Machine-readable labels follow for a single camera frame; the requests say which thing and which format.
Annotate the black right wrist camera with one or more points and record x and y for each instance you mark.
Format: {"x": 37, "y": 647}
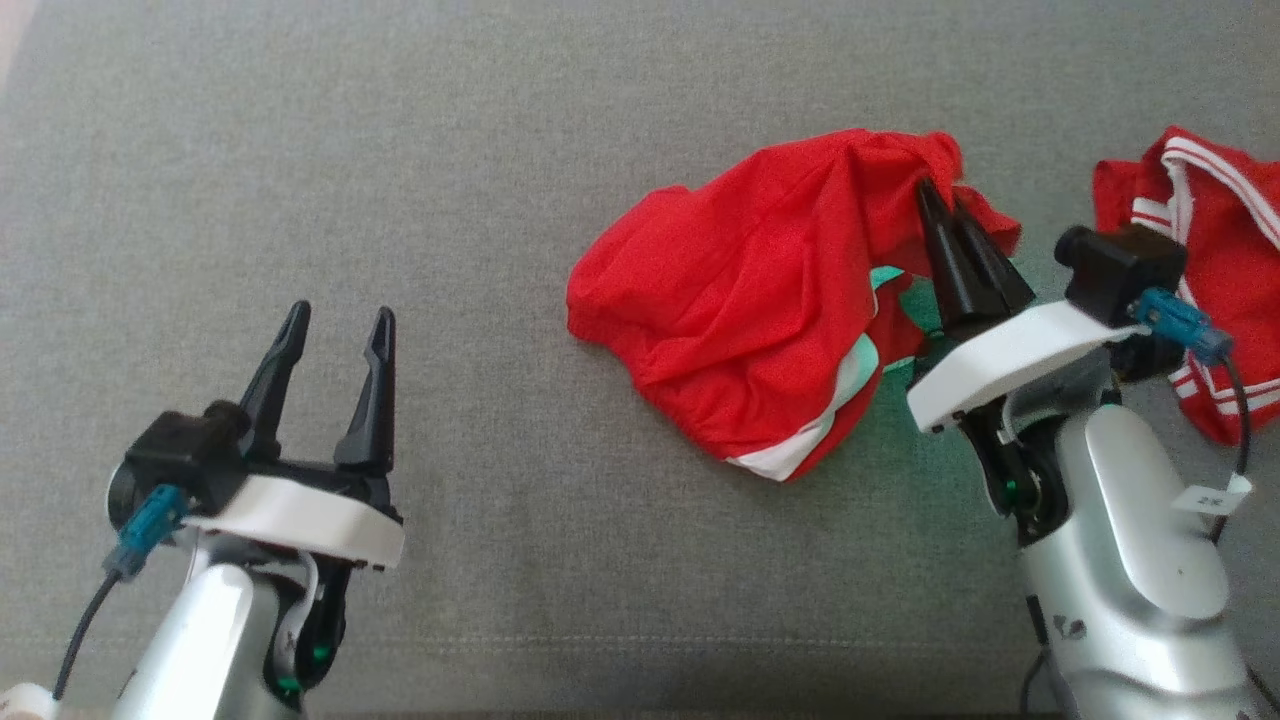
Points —
{"x": 1120, "y": 270}

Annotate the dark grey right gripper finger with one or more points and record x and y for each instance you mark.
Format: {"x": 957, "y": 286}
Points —
{"x": 950, "y": 270}
{"x": 995, "y": 275}

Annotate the red shorts with white band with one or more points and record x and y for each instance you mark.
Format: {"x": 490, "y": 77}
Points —
{"x": 740, "y": 300}

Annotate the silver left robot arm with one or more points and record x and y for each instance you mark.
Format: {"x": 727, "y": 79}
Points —
{"x": 200, "y": 640}

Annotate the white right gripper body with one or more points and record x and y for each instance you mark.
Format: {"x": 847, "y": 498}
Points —
{"x": 1020, "y": 355}

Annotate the red jersey with striped trim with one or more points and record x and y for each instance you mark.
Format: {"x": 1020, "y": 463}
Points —
{"x": 1230, "y": 260}

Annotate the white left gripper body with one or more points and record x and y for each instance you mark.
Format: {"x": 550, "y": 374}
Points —
{"x": 310, "y": 515}

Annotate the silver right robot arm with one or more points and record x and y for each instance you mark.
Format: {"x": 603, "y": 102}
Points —
{"x": 1130, "y": 560}

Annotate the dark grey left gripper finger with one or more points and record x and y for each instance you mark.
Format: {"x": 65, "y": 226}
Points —
{"x": 262, "y": 410}
{"x": 372, "y": 420}

